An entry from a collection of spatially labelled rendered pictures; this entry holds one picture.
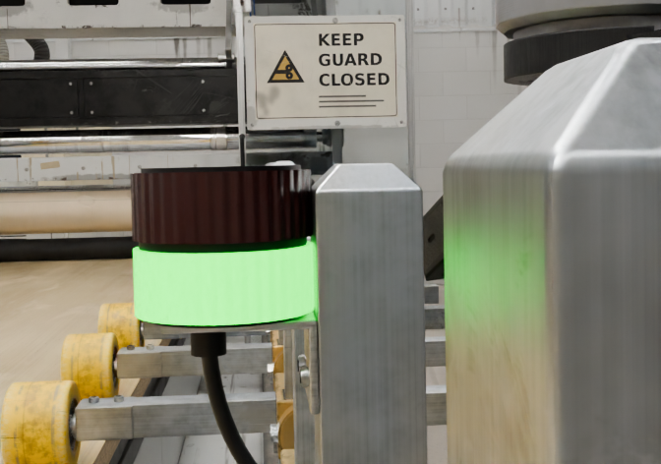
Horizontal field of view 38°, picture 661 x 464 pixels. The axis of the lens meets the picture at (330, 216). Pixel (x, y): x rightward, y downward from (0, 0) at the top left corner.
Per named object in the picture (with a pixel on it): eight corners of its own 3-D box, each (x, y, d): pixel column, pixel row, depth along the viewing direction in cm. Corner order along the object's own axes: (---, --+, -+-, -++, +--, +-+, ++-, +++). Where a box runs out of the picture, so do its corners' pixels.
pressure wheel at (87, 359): (115, 318, 112) (107, 366, 105) (122, 369, 117) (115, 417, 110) (63, 319, 112) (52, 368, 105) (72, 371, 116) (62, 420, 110)
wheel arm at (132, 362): (510, 359, 116) (510, 328, 116) (519, 365, 113) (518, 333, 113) (90, 375, 113) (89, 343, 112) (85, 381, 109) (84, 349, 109)
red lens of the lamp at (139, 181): (308, 228, 36) (306, 168, 36) (318, 241, 30) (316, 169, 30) (144, 233, 35) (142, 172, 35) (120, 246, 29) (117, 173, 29)
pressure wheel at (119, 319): (137, 348, 131) (144, 367, 138) (139, 293, 134) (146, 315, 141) (92, 349, 130) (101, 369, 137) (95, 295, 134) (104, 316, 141)
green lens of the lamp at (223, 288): (309, 296, 36) (308, 236, 36) (320, 321, 30) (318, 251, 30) (146, 301, 35) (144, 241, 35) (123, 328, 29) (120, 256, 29)
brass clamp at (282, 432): (333, 422, 93) (332, 370, 93) (346, 465, 79) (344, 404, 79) (270, 425, 92) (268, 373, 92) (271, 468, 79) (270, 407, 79)
